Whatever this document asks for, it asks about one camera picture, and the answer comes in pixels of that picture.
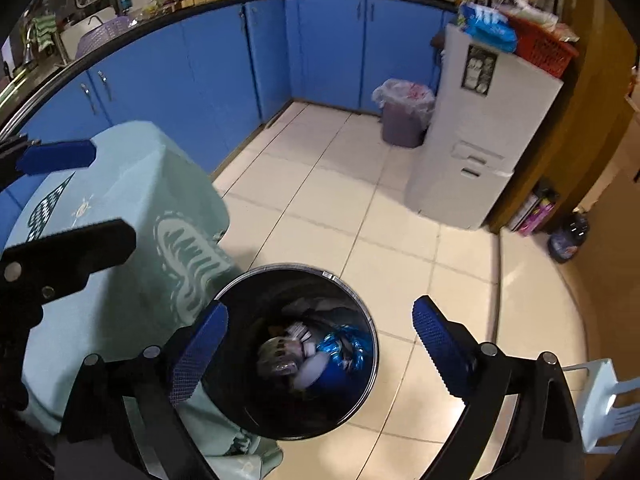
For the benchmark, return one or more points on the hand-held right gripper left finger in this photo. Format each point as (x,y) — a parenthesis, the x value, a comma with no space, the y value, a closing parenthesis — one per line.
(197,355)

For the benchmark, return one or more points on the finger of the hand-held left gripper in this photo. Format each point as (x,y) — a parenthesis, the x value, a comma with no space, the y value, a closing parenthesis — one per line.
(57,156)
(75,252)

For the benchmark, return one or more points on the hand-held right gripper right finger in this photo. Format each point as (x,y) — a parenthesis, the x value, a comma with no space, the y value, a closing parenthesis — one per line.
(442,345)

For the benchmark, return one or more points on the black trash bin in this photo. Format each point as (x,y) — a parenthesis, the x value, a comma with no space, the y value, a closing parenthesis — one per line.
(250,410)

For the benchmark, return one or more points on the blue foil wrapper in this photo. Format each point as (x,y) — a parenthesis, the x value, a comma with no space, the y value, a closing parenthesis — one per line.
(342,350)

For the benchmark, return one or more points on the teal printed tablecloth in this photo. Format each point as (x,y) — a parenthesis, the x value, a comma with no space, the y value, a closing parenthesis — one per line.
(125,185)

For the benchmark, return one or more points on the green striped towel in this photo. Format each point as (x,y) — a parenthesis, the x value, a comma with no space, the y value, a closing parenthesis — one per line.
(45,30)

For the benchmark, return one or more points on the purple plastic basket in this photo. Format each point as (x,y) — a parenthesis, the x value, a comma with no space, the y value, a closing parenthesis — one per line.
(102,35)

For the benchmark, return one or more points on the black kitchen countertop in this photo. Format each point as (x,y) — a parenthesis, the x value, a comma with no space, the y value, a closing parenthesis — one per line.
(125,30)

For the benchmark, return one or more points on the pink box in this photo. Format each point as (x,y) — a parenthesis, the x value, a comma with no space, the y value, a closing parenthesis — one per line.
(532,210)

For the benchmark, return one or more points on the dark plastic bottle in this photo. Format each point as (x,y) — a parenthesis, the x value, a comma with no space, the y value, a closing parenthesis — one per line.
(567,237)

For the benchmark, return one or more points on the blue kitchen base cabinets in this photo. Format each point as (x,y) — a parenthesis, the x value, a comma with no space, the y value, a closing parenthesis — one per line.
(200,70)

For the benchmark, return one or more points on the white plastic stool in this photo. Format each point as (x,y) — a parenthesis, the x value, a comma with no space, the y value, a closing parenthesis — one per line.
(605,405)

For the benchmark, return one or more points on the white tall floor appliance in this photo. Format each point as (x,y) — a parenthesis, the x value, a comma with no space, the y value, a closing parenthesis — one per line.
(480,135)

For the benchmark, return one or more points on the purple bin with plastic bag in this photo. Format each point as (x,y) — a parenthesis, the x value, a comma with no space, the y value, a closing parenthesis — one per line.
(402,120)

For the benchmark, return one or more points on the red plastic basket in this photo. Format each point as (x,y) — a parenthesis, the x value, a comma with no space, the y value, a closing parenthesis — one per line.
(542,46)

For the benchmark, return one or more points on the blue and white packet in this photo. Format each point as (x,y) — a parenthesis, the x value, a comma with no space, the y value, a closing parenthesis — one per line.
(487,25)

